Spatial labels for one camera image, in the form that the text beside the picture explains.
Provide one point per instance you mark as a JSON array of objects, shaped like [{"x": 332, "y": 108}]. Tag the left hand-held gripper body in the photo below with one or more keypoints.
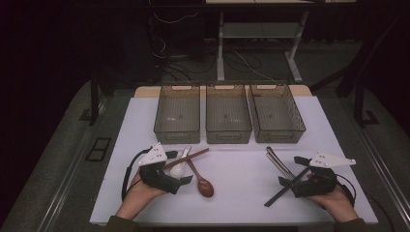
[{"x": 154, "y": 175}]

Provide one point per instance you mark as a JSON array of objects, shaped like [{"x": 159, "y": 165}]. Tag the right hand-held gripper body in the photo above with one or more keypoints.
[{"x": 317, "y": 185}]

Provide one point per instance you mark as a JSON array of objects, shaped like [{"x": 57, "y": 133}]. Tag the white ceramic spoon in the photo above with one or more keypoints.
[{"x": 178, "y": 170}]

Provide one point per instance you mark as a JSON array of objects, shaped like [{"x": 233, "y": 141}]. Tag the brown wooden spoon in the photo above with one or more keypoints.
[{"x": 205, "y": 188}]

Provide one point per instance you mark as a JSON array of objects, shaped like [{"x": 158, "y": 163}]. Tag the person's left hand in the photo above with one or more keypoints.
[{"x": 141, "y": 195}]

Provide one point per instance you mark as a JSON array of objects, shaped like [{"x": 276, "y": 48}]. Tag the person's right hand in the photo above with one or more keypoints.
[{"x": 338, "y": 203}]

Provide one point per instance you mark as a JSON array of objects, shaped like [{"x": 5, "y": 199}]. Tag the black metal stand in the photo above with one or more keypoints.
[
  {"x": 359, "y": 106},
  {"x": 94, "y": 103}
]

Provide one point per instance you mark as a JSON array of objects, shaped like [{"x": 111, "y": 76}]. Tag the white metal desk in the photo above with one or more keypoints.
[{"x": 257, "y": 30}]

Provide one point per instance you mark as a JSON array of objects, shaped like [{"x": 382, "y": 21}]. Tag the black floor frame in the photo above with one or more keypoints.
[{"x": 98, "y": 149}]

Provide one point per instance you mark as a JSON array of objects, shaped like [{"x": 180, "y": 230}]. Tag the metal floor rail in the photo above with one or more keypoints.
[
  {"x": 383, "y": 161},
  {"x": 74, "y": 167}
]

